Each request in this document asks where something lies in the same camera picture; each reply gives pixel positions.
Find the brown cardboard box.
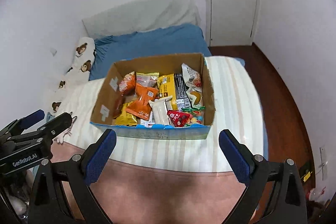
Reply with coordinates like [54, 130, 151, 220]
[90, 53, 215, 140]

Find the green gumball candy bag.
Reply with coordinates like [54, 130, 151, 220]
[182, 106, 206, 126]

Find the yellow black snack bag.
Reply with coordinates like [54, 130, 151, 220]
[157, 73, 191, 110]

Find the yellow clear pastry snack bag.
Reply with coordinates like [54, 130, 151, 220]
[136, 72, 159, 88]

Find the small yellow snack bag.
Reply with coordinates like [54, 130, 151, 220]
[115, 101, 138, 127]

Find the orange chip bag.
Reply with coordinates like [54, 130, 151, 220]
[118, 71, 136, 96]

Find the dark red snack packet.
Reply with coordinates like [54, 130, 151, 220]
[112, 95, 125, 119]

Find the white wafer packet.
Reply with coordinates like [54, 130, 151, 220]
[149, 96, 173, 126]

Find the blue bed sheet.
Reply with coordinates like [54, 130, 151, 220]
[88, 23, 212, 81]

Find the small red triangle packet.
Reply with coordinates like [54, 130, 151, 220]
[167, 110, 192, 127]

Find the pale green snack packet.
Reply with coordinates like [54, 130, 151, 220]
[186, 88, 203, 109]

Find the red white spicy strip packet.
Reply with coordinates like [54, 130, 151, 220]
[139, 111, 155, 128]

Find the pink brown suede blanket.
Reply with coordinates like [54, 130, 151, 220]
[49, 142, 266, 224]

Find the orange snack packet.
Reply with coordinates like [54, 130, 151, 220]
[126, 100, 151, 121]

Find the white nut snack bag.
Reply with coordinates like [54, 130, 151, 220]
[182, 63, 202, 92]

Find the white padded headboard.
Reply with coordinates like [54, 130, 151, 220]
[82, 0, 201, 39]

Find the small orange snack bag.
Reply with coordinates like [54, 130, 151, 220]
[135, 83, 159, 106]

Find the bear print pillow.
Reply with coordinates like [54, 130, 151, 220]
[50, 37, 96, 113]

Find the white striped blanket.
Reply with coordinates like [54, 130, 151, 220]
[52, 57, 268, 172]

